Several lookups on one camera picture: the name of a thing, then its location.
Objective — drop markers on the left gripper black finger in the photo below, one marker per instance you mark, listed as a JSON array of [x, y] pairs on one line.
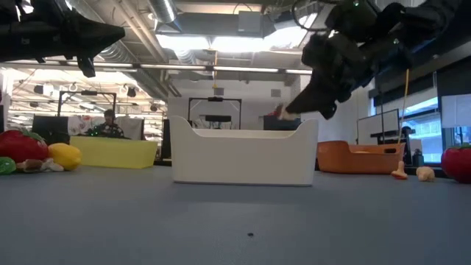
[[115, 36], [84, 37]]

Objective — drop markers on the brown toy mushroom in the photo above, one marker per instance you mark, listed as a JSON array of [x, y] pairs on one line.
[[283, 112], [28, 165]]

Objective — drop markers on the red toy strawberry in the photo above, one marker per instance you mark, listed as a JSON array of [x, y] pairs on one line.
[[456, 163], [22, 147]]

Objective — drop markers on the yellow toy lemon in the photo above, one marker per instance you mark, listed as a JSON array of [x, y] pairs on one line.
[[65, 156]]

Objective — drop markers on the green toy brussels sprout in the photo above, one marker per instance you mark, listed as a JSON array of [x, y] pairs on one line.
[[5, 165]]

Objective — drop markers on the beige toy mushroom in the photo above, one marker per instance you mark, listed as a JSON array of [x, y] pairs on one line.
[[425, 173]]

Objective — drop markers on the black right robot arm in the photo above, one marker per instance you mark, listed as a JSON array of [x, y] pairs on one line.
[[423, 25]]

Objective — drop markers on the black crate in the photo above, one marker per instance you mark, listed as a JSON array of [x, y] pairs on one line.
[[281, 123]]

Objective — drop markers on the long ceiling light bar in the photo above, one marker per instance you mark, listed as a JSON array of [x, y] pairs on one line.
[[173, 67]]

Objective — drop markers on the white plastic basket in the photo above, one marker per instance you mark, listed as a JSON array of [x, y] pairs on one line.
[[244, 154]]

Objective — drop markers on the orange plastic basket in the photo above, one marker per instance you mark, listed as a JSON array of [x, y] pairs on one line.
[[358, 160]]

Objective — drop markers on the person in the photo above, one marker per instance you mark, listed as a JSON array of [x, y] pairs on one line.
[[108, 127]]

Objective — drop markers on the black monitor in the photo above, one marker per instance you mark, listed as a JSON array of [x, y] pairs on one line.
[[49, 129]]

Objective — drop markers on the white hanging cloth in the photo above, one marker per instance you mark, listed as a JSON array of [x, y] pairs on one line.
[[129, 127]]

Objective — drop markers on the grey ceiling air unit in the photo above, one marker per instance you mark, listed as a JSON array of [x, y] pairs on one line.
[[250, 22]]

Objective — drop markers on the dark bottle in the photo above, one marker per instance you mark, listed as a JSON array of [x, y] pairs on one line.
[[417, 158]]

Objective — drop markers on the yellow-green plastic basket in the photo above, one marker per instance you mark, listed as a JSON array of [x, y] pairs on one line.
[[114, 152]]

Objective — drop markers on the white toy mushroom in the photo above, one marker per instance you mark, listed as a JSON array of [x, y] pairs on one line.
[[52, 165]]

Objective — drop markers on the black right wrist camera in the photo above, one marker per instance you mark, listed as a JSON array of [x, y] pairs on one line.
[[353, 18]]

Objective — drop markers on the silver ventilation duct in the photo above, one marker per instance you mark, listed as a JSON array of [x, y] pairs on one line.
[[163, 11]]

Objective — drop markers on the black background rig frame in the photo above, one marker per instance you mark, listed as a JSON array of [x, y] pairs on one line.
[[88, 92], [215, 98]]

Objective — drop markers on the white board black frame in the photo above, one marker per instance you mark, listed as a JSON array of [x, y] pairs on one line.
[[378, 127]]

